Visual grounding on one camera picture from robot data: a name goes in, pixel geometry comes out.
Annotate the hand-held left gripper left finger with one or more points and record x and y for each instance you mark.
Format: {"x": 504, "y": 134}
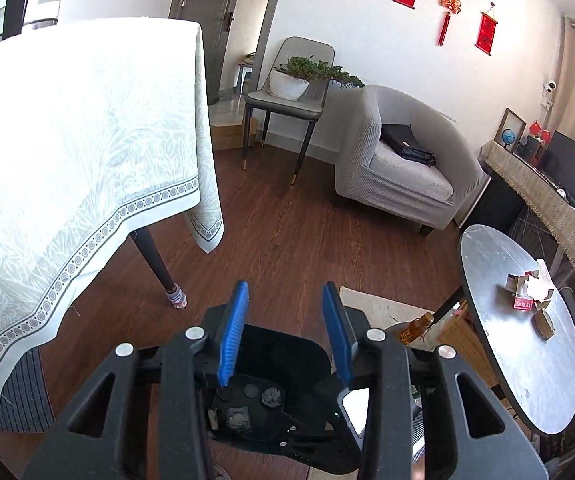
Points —
{"x": 232, "y": 330}

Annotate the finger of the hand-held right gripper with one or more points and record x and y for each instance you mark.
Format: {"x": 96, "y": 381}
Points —
{"x": 297, "y": 435}

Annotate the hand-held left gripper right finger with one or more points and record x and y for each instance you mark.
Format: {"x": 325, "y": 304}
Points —
{"x": 340, "y": 340}

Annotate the dark teal trash bin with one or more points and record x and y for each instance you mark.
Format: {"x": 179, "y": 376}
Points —
{"x": 267, "y": 355}

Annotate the small red box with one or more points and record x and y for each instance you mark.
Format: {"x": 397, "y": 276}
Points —
{"x": 523, "y": 304}

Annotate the red and white carton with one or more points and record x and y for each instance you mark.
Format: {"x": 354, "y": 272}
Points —
{"x": 537, "y": 285}

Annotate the small brown cardboard box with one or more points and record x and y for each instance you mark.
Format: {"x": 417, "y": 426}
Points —
{"x": 545, "y": 325}

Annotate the beige rug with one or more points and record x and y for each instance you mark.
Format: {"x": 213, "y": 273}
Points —
{"x": 372, "y": 305}

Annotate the amber glass bottle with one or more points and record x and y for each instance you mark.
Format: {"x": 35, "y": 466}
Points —
{"x": 415, "y": 330}

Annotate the dark table leg with sock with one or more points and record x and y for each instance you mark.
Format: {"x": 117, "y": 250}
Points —
{"x": 152, "y": 260}

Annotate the round grey marble table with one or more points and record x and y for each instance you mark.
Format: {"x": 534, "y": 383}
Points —
{"x": 517, "y": 375}

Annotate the grey armchair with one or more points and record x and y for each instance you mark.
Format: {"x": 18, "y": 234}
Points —
{"x": 367, "y": 160}

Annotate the flat cardboard piece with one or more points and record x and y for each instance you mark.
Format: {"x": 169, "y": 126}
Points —
{"x": 230, "y": 135}

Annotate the black handbag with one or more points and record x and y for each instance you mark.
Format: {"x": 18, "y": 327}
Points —
{"x": 407, "y": 147}

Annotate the grey striped floor mat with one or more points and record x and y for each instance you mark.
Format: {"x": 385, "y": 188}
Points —
{"x": 27, "y": 400}

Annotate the grey dining chair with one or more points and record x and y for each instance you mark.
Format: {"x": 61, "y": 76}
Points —
{"x": 277, "y": 105}

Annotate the pale green patterned tablecloth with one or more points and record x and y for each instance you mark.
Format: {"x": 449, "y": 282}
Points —
{"x": 67, "y": 160}

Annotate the beige fringed desk cloth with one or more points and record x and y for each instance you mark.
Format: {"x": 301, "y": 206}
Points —
{"x": 542, "y": 200}

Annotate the potted plant in white pot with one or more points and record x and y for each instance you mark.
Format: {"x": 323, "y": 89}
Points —
{"x": 287, "y": 87}

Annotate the small blue globe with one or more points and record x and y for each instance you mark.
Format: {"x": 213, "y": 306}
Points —
{"x": 508, "y": 136}

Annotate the dark wooden box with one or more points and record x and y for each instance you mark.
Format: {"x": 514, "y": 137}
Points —
{"x": 532, "y": 150}

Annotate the small red flag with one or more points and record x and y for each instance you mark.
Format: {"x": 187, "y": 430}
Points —
{"x": 535, "y": 127}
{"x": 545, "y": 135}

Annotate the black monitor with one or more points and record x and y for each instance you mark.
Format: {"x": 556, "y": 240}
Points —
{"x": 570, "y": 165}

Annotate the grey door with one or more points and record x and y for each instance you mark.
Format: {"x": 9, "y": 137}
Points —
{"x": 202, "y": 10}

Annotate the wooden picture frame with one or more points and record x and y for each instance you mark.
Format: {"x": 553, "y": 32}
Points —
{"x": 510, "y": 120}

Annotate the white security camera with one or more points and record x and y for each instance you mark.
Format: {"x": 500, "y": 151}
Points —
{"x": 550, "y": 88}

